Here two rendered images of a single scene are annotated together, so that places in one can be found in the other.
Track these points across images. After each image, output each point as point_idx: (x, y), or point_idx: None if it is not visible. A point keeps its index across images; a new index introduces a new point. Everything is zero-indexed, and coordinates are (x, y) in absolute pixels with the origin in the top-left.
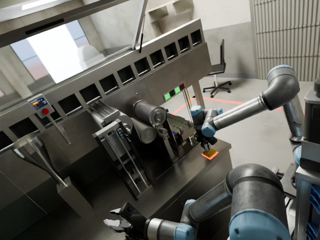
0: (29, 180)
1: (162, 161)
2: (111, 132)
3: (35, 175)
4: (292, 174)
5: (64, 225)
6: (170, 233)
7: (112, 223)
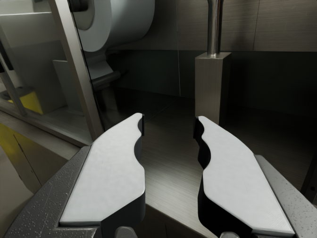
0: (191, 33)
1: None
2: None
3: (201, 31)
4: None
5: (175, 119)
6: None
7: (106, 151)
